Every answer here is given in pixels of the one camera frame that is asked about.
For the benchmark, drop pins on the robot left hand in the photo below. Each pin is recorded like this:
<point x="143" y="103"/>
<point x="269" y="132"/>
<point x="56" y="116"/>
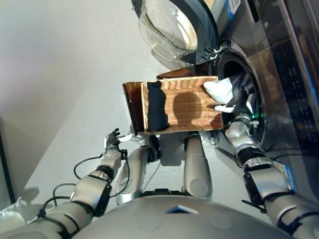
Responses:
<point x="112" y="139"/>

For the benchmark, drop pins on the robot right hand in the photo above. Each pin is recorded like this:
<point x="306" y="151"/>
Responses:
<point x="240" y="97"/>

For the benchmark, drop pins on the white garment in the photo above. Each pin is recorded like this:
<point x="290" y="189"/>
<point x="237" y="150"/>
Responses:
<point x="219" y="89"/>

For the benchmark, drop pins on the black garment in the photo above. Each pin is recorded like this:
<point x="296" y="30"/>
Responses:
<point x="157" y="107"/>

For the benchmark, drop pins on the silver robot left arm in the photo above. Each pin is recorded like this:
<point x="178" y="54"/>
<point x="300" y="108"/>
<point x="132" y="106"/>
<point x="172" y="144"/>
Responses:
<point x="89" y="186"/>

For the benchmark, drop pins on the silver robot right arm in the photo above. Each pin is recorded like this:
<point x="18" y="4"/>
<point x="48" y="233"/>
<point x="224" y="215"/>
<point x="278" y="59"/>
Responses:
<point x="264" y="174"/>

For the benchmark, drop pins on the dark grey washing machine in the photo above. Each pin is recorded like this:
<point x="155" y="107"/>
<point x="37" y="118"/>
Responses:
<point x="286" y="74"/>

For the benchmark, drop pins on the round glass washing machine door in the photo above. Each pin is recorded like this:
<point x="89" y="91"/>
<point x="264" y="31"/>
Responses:
<point x="169" y="30"/>

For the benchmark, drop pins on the brown wooden stool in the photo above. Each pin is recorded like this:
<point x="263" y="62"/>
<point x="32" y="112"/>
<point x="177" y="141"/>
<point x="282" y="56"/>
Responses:
<point x="133" y="107"/>

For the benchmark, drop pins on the rectangular wicker laundry basket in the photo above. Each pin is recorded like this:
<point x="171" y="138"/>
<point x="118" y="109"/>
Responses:
<point x="192" y="84"/>

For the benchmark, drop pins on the silver robot right leg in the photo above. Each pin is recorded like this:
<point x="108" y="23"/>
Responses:
<point x="197" y="166"/>

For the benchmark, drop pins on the small blue white sticker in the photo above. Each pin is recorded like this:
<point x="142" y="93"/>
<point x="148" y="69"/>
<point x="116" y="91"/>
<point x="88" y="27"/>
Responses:
<point x="233" y="10"/>

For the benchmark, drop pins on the blue energy label sticker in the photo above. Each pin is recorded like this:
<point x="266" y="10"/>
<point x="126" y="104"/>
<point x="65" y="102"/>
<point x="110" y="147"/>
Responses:
<point x="289" y="176"/>

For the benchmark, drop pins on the grey robot torso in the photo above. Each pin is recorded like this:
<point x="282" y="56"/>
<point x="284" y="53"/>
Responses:
<point x="187" y="219"/>

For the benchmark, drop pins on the white round object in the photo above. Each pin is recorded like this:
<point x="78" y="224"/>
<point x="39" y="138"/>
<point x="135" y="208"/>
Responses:
<point x="10" y="214"/>

